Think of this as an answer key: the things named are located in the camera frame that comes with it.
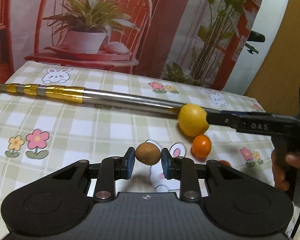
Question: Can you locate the brown longan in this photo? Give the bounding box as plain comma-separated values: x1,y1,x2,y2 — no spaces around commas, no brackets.
135,142,161,166

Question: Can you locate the yellow lemon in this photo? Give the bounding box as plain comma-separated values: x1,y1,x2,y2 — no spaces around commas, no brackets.
178,104,210,138

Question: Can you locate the right human hand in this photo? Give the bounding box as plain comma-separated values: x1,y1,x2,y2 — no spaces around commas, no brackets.
271,150,300,191

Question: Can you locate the small orange mandarin right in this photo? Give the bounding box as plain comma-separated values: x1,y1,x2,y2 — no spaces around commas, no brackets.
191,134,212,159

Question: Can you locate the orange mandarin near gripper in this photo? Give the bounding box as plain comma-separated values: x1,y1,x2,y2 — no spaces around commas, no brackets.
219,160,231,167

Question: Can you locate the yellow wooden door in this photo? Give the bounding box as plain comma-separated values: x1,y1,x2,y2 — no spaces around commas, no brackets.
245,0,300,115

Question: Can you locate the telescopic steel gold pole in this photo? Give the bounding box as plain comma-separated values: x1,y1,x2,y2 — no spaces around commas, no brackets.
0,83,185,116

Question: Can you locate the checkered bunny tablecloth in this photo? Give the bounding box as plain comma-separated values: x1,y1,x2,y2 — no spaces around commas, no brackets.
0,68,262,239

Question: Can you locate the black bicycle seat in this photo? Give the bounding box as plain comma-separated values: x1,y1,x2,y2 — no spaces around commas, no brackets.
245,30,266,55

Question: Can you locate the printed plant chair backdrop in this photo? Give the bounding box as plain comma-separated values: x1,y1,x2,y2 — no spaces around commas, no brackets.
0,0,262,90

